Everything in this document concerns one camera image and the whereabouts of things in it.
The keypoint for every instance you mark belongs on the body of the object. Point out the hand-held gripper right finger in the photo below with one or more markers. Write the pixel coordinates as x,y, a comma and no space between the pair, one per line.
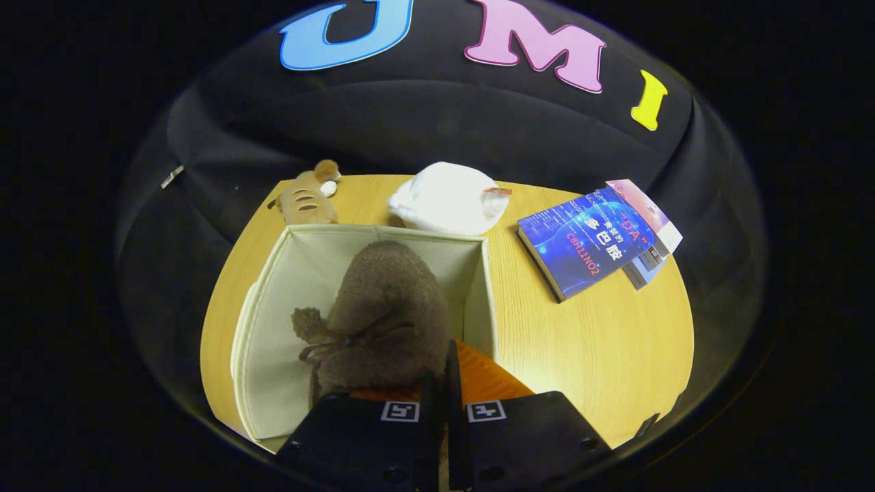
452,383

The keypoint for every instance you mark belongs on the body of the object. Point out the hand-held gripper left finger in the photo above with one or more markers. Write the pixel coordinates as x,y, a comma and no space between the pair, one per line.
355,437

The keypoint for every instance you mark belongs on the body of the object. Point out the grey fabric storage box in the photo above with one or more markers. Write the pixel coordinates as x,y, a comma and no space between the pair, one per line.
273,383

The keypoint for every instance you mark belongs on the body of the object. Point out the brown fuzzy shoe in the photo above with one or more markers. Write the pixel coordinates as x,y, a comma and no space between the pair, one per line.
389,294

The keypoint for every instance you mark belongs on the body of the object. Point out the white plush toy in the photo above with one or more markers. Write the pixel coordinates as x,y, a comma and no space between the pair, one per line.
444,198

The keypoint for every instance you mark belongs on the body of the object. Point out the light blue book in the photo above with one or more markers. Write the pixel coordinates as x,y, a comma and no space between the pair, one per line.
639,277

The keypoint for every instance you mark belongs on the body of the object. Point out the brown striped plush toy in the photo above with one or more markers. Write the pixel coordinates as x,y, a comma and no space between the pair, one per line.
304,201

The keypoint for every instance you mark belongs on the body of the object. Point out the white book with red spine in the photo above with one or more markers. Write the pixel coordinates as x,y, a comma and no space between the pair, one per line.
655,257

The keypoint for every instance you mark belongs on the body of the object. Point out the black backdrop cloth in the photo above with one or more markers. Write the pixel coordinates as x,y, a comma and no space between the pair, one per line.
410,130

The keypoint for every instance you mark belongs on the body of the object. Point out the pink book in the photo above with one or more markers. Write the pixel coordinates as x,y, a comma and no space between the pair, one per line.
649,212

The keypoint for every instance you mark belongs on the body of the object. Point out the silver cloth clip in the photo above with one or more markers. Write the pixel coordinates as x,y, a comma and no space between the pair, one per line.
172,176

